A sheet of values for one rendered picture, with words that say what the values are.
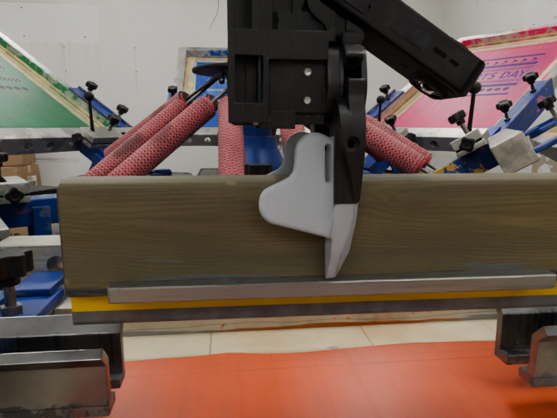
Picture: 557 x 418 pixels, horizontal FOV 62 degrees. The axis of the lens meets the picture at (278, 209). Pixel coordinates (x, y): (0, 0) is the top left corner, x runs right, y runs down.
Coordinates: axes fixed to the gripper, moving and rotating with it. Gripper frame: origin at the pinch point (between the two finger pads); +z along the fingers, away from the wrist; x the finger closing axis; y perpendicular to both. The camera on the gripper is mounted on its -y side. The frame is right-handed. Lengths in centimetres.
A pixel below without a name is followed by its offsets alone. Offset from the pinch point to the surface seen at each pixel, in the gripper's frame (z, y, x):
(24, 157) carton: 19, 172, -377
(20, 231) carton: 79, 177, -367
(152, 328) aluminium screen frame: 12.8, 15.4, -17.1
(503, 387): 13.6, -16.0, -3.5
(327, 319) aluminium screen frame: 12.7, -3.6, -17.1
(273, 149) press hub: -3, -4, -83
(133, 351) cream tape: 13.7, 16.7, -13.6
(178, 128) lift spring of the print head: -8, 17, -68
